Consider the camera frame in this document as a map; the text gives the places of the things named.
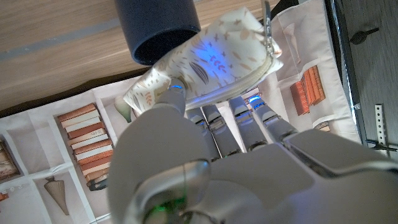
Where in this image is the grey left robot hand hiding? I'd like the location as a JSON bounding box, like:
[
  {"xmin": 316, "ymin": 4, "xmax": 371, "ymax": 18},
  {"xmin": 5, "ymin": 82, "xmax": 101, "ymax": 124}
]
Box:
[{"xmin": 107, "ymin": 77, "xmax": 398, "ymax": 224}]

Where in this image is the dark blue cup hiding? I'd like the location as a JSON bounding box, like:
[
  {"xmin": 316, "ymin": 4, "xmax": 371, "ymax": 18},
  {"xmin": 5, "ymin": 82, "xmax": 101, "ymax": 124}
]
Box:
[{"xmin": 114, "ymin": 0, "xmax": 202, "ymax": 66}]

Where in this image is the white perforated metal strip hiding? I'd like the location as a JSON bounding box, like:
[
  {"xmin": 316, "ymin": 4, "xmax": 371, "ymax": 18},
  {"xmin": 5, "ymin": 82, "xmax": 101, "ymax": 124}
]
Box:
[{"xmin": 374, "ymin": 104, "xmax": 388, "ymax": 150}]

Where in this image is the printed bookshelf backdrop cloth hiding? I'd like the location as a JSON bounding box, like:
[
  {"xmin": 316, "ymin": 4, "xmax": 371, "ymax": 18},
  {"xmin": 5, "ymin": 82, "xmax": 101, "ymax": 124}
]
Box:
[{"xmin": 0, "ymin": 0, "xmax": 363, "ymax": 224}]

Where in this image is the black door handle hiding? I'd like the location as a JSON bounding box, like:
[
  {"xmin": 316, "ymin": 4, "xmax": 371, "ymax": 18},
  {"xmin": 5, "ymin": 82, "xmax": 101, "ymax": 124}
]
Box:
[{"xmin": 349, "ymin": 27, "xmax": 380, "ymax": 45}]

